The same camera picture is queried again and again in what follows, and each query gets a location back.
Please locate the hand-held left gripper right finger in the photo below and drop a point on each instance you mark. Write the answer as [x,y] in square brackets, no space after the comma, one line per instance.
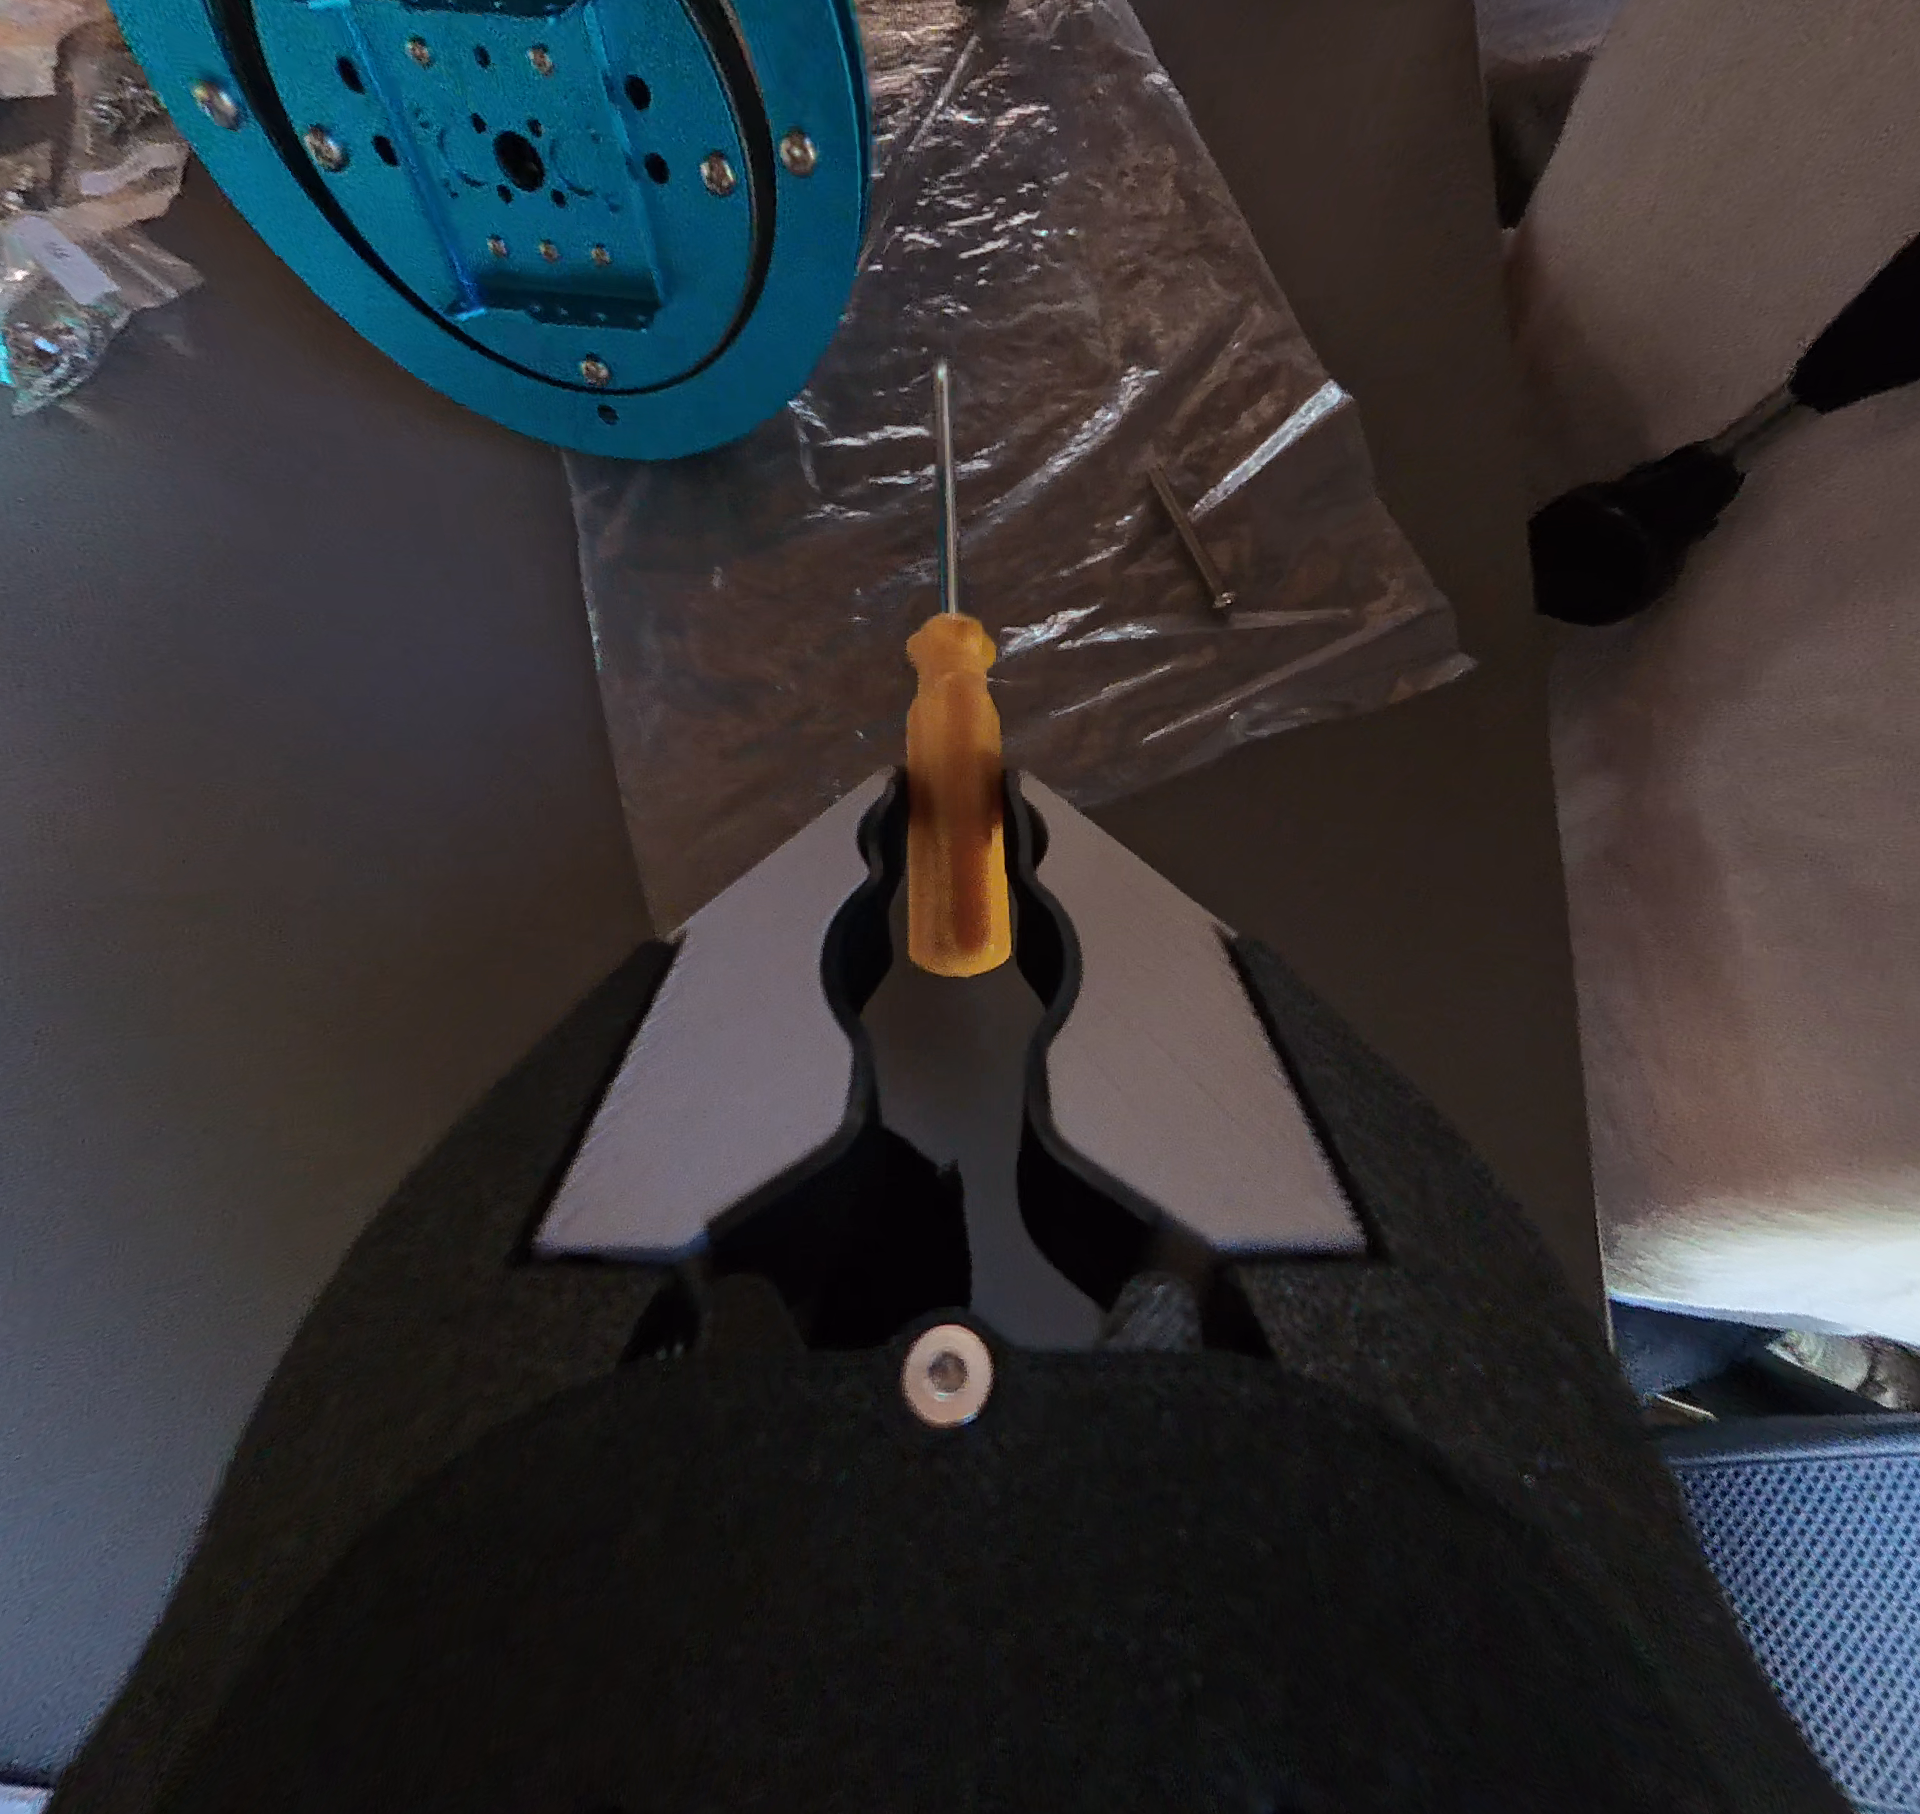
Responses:
[1200,1093]

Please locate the blue round metal turntable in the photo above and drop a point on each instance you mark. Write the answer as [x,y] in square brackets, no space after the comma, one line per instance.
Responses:
[195,196]

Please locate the clear plastic bag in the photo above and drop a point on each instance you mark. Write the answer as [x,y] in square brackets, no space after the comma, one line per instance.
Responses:
[1049,271]

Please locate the dark blue cloth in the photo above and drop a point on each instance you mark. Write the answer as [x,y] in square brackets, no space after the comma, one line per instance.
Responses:
[1665,1342]

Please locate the grey desk with wooden edge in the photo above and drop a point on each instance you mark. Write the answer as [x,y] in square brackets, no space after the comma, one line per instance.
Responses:
[299,795]

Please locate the pile of small hardware bags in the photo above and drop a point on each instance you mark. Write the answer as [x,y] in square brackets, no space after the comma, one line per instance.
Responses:
[75,286]

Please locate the black mesh office chair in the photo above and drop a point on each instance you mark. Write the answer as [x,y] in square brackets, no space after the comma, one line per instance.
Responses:
[1815,1621]

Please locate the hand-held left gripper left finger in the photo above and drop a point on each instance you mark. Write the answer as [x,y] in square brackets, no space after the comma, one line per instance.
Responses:
[705,1093]

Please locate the person's beige shirt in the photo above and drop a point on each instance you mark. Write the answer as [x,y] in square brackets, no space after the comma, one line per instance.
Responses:
[1724,870]

